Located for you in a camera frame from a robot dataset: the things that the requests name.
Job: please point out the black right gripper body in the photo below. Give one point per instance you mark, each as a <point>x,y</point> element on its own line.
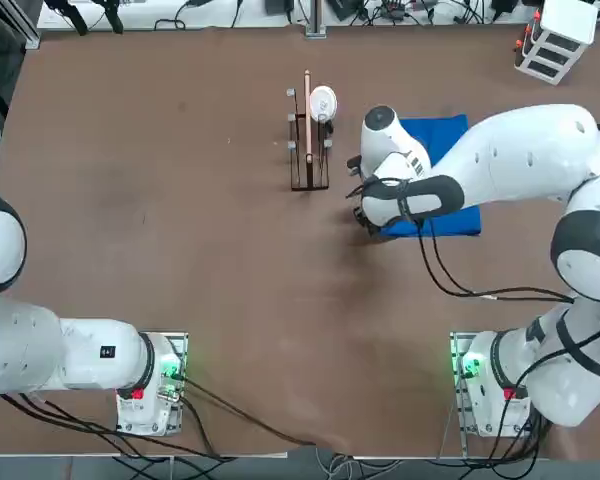
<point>367,227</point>

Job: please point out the blue towel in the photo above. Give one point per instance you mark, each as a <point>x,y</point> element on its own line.
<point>455,222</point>

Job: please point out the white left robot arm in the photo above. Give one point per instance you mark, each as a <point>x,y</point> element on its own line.
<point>90,355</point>

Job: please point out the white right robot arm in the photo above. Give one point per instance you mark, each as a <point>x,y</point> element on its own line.
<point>520,155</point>

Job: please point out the white cup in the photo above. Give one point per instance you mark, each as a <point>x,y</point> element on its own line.
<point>323,102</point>

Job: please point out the black power adapter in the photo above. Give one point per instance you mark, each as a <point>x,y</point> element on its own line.
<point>347,9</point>
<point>280,6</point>
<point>503,5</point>

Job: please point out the black hub red ports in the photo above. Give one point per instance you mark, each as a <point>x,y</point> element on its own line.
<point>395,6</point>

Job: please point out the white drawer unit red knobs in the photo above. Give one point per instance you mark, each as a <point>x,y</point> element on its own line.
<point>567,22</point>

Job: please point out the aluminium corner bracket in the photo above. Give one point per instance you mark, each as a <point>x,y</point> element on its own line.
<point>32,37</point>

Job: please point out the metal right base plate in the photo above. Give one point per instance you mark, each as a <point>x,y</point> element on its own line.
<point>457,345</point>

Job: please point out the metal base plate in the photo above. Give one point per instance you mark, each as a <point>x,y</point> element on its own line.
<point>182,345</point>
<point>457,345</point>

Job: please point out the aluminium camera post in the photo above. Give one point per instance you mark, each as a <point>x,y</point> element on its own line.
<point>315,20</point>

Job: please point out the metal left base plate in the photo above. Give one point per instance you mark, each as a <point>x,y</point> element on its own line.
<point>182,345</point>

